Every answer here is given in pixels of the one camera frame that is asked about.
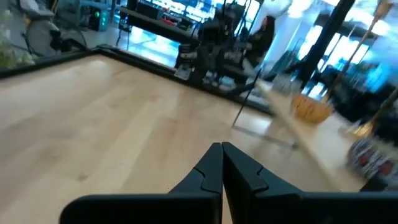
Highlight candle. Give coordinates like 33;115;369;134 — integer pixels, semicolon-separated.
346;136;398;183

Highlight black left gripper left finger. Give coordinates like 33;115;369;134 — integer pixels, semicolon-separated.
59;142;224;224

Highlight black floor fan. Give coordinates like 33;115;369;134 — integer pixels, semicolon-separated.
21;18;90;58

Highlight black computer tower green light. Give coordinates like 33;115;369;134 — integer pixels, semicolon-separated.
88;6;109;32

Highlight green potted plant black pot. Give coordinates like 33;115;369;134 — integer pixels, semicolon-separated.
0;9;35;70

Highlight grey desk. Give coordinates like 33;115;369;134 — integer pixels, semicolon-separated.
119;6;201;45

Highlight yellow woven basket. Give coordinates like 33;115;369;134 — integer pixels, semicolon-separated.
290;94;334;124

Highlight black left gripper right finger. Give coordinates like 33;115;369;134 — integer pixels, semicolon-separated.
221;141;398;224

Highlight gold candlestick holder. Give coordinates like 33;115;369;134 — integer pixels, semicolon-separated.
323;0;394;103
343;88;398;141

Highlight wooden shelf riser black legs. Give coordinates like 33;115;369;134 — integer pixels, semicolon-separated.
231;67;374;193

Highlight person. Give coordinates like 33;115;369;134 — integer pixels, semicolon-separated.
244;14;277;68

